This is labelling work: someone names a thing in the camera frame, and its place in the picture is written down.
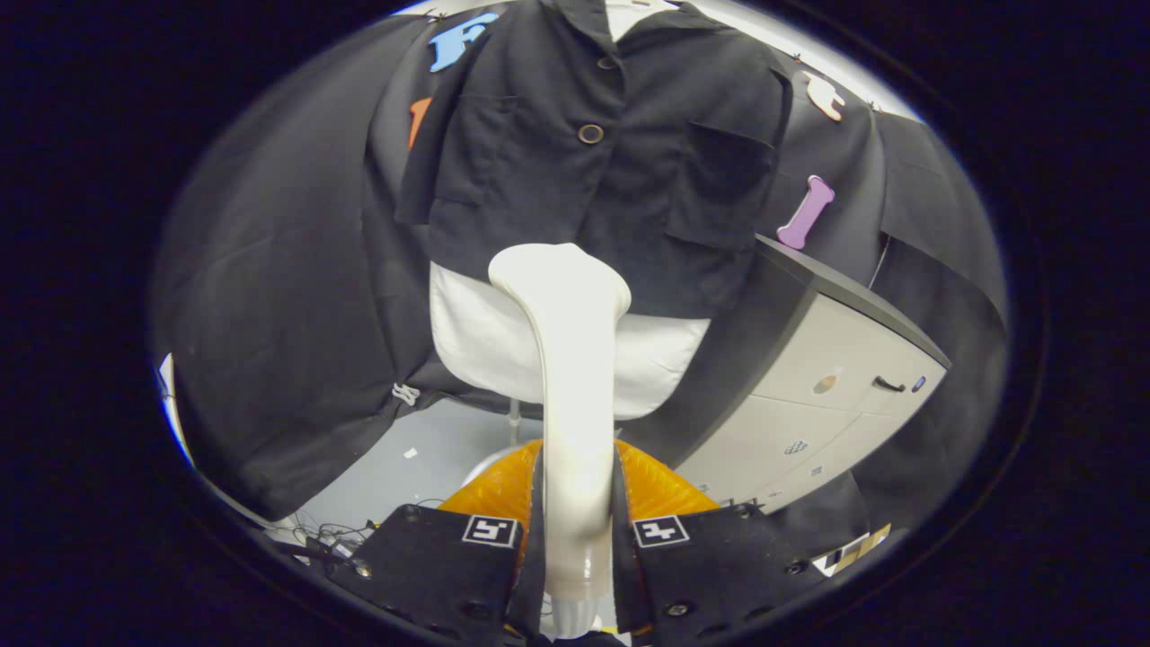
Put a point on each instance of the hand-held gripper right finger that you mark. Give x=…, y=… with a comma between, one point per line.
x=719, y=566

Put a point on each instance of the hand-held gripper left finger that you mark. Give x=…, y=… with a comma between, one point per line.
x=431, y=566

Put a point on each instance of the white shirt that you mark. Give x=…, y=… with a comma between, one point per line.
x=485, y=341

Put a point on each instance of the white garment steamer head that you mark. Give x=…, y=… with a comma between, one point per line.
x=575, y=359

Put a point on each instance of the black jacket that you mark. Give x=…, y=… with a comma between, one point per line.
x=557, y=198

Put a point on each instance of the patterned flat card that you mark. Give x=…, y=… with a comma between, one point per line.
x=853, y=548

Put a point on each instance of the metal stand pole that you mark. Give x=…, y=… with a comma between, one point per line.
x=515, y=422

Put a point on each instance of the grey cabinet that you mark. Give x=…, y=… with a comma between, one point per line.
x=835, y=359

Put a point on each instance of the black backdrop cloth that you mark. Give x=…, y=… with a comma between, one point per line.
x=287, y=296

